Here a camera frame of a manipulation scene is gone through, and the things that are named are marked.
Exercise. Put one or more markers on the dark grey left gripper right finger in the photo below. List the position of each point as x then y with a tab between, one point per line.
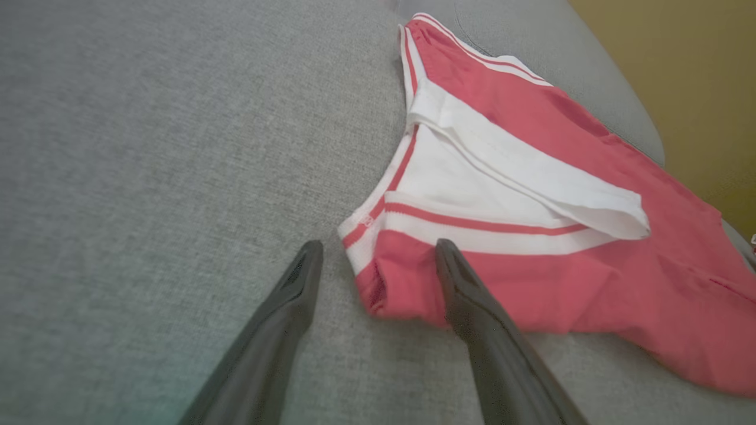
502	366

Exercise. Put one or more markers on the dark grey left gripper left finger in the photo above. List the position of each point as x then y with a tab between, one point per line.
266	360

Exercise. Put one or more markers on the yellow sofa backrest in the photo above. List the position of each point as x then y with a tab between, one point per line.
697	88

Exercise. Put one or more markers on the red jersey white striped trim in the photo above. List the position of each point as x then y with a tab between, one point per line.
590	283

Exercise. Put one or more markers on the large grey sofa chaise cushion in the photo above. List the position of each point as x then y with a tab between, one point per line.
147	147

